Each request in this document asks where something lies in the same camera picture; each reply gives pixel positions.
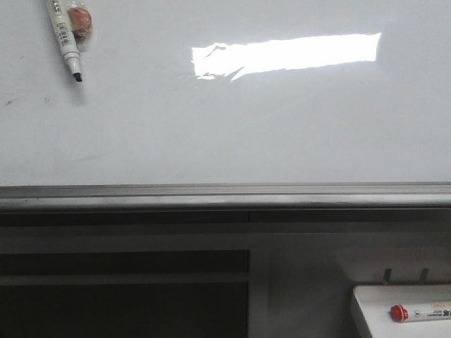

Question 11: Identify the white black-tip marker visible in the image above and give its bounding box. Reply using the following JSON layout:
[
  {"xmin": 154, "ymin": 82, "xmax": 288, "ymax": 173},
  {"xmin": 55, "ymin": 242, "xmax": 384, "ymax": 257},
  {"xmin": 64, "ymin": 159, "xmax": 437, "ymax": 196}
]
[{"xmin": 45, "ymin": 0, "xmax": 82, "ymax": 82}]

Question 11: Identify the white whiteboard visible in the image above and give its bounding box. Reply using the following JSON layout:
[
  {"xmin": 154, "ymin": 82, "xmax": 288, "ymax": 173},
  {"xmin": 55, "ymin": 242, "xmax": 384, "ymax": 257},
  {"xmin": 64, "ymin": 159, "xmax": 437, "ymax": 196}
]
[{"xmin": 1, "ymin": 1, "xmax": 450, "ymax": 210}]

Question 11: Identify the white marker tray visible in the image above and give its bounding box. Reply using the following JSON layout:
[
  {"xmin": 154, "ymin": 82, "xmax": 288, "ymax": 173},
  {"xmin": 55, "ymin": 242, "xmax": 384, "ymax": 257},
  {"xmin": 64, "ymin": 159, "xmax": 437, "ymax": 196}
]
[{"xmin": 350, "ymin": 284, "xmax": 450, "ymax": 337}]

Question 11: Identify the red-capped white marker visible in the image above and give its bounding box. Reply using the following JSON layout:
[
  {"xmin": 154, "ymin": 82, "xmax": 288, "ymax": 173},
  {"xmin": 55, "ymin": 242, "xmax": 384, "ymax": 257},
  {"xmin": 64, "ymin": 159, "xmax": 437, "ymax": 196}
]
[{"xmin": 390, "ymin": 301, "xmax": 450, "ymax": 323}]

